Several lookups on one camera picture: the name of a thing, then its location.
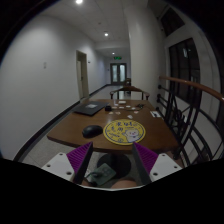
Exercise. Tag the wooden chair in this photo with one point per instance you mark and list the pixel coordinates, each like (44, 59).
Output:
(144, 95)

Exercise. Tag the closed dark laptop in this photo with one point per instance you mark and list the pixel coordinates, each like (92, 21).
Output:
(90, 108)

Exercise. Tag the wooden stair handrail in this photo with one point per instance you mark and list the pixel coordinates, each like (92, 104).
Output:
(201, 87)

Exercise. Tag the beige side door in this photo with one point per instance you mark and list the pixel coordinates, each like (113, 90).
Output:
(82, 74)

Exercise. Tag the black computer mouse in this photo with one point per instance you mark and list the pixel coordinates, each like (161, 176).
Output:
(92, 131)

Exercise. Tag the round yellow mouse pad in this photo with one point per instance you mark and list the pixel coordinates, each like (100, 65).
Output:
(124, 132)

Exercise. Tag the double glass door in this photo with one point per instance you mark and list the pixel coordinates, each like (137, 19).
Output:
(118, 73)

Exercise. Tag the grey power strip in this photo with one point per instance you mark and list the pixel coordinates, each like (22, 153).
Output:
(102, 174)

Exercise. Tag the small black box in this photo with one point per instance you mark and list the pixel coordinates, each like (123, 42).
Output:
(108, 108)

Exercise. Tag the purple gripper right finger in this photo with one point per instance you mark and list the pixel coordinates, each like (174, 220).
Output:
(145, 160)

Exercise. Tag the dark window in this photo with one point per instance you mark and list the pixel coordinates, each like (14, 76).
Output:
(184, 61)

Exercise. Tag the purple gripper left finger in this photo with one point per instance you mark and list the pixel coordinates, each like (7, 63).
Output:
(79, 159)

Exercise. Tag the white paper card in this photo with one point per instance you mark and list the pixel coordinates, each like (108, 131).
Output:
(155, 114)

